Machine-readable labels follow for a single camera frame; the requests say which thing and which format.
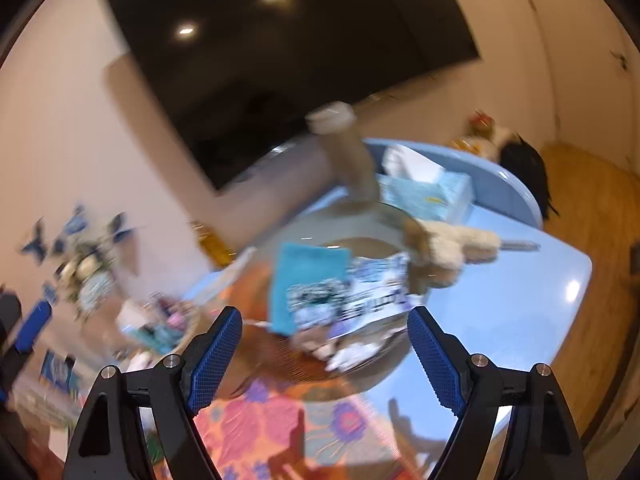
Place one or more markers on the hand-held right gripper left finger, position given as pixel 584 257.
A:
pixel 215 360

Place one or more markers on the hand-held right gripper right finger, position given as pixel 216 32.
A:
pixel 435 360

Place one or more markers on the teal printed cloth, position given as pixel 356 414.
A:
pixel 300 270

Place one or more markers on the floral orange mat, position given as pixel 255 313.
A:
pixel 250 425

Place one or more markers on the printed plastic packet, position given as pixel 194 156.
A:
pixel 370 295

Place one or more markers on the cream plush toy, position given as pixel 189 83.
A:
pixel 455 247

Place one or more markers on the yellow liquid glass bottle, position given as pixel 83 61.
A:
pixel 215 245

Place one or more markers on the blue cover workbook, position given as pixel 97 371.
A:
pixel 55 370

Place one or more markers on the teal tissue box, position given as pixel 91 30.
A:
pixel 430 190

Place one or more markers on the black bag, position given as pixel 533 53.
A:
pixel 527 175

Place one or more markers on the black television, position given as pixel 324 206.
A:
pixel 280 70

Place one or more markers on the blue butterfly wall sticker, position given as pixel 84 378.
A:
pixel 120 225
pixel 75 220
pixel 35 242

